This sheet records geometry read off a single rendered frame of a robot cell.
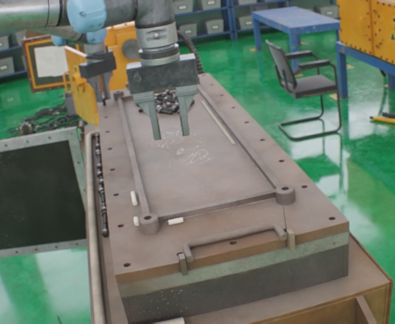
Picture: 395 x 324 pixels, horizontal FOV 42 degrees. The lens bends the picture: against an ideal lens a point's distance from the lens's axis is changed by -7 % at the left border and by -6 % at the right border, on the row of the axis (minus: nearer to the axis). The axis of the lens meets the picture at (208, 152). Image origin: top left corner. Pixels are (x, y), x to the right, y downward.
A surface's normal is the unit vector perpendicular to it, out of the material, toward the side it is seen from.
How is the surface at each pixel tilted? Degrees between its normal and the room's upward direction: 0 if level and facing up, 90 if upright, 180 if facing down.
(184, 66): 90
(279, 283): 90
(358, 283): 0
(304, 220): 0
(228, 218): 0
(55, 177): 90
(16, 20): 115
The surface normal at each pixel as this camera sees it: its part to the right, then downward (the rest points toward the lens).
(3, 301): -0.12, -0.92
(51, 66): -0.07, 0.40
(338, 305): 0.21, 0.35
